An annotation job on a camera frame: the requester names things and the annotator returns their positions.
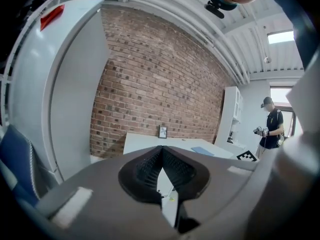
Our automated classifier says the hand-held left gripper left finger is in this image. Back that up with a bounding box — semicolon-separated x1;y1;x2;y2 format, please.
34;145;181;240

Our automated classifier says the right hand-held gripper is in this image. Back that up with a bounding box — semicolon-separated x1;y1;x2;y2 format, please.
236;46;320;240

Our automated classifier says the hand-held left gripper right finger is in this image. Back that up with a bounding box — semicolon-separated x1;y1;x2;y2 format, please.
161;145;261;240

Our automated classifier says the person's right forearm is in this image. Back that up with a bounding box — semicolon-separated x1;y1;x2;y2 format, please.
271;0;320;69

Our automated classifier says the white desk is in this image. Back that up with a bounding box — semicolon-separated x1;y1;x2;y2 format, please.
123;131;251;164

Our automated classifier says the blue notebook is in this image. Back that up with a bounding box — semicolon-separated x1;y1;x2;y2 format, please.
190;146;215;157

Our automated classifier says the white shelf cabinet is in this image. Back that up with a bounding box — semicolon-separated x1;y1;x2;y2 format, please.
214;85;246;150

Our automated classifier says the blue padded chair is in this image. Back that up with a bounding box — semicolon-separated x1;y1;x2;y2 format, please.
0;125;41;208

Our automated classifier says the ceiling light panel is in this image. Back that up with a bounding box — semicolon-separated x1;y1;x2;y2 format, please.
266;29;295;45

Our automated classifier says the red box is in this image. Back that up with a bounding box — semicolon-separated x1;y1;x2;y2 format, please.
39;4;66;32

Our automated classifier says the small picture frame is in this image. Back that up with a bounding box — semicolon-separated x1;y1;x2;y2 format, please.
158;124;168;140

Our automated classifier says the black head camera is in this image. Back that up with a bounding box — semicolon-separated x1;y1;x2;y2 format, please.
204;0;226;19

